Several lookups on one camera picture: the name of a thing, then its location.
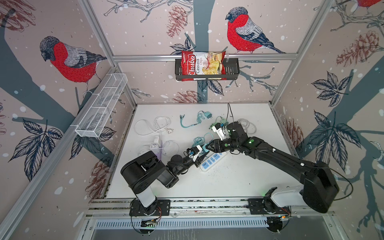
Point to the black wall basket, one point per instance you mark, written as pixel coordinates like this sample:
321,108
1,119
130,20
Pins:
231,67

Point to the white wire mesh basket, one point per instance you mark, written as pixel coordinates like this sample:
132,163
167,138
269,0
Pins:
99,112

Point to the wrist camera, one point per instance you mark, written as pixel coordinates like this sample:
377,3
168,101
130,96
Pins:
218,128
194,152

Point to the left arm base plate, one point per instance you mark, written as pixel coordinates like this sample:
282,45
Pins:
157,208

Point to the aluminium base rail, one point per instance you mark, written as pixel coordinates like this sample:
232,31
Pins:
195,208

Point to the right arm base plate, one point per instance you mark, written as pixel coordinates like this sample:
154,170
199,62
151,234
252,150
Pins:
260,206

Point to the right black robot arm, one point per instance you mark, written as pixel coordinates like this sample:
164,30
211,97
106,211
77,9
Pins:
320,186

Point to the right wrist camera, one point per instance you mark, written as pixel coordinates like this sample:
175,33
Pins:
218,128

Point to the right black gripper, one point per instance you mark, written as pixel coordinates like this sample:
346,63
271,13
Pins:
216,149

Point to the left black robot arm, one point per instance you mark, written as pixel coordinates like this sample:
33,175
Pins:
141,172

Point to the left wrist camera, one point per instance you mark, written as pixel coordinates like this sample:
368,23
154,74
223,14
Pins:
194,152

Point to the white power strip blue outlets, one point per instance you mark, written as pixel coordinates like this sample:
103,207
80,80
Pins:
211,161

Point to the purple power socket strip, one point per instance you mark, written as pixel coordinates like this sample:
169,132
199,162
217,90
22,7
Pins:
160,153

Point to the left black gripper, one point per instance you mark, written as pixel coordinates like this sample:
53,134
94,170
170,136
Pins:
200,160

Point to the red cassava chips bag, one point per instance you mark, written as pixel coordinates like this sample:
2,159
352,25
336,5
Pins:
201,63

